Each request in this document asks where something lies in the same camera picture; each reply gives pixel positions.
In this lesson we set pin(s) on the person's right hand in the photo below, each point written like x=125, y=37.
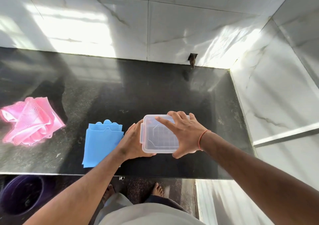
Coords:
x=189, y=135

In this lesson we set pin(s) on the person's left hand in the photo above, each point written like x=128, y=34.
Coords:
x=130, y=142

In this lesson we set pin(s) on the clear plastic lid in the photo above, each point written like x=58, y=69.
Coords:
x=157, y=135

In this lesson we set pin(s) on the clear plastic box red latches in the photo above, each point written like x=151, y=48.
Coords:
x=159, y=150

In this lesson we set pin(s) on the pink rubber glove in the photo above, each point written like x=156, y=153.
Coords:
x=27, y=139
x=35, y=112

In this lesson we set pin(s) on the person's right forearm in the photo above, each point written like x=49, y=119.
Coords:
x=261, y=177

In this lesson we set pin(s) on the person's left forearm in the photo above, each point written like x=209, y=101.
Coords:
x=82, y=190

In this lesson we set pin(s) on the person's right foot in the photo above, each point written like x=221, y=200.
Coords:
x=157, y=190

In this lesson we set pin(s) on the person's foot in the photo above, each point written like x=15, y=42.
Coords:
x=157, y=190
x=109, y=193

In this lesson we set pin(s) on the person's left foot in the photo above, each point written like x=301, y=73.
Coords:
x=109, y=193

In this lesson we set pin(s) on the grey trousers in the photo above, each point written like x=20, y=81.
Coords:
x=117, y=202

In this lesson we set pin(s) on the white shirt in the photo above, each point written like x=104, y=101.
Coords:
x=149, y=217

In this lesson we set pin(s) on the purple bucket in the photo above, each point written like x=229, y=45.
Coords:
x=22, y=195

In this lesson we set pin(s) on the brown wall stub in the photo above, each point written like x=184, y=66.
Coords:
x=192, y=59

